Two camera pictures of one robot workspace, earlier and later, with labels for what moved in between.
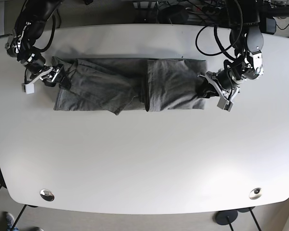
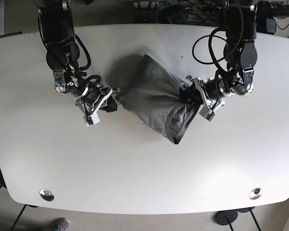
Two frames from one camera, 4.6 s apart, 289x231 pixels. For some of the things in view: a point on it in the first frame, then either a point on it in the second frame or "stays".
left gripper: [35, 65] to [92, 96]
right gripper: [228, 81] to [238, 81]
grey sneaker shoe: [10, 221] to [63, 224]
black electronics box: [270, 25] stays
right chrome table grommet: [256, 193] stays
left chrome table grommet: [46, 195] stays
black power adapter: [176, 14] stays
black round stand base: [226, 217] stays
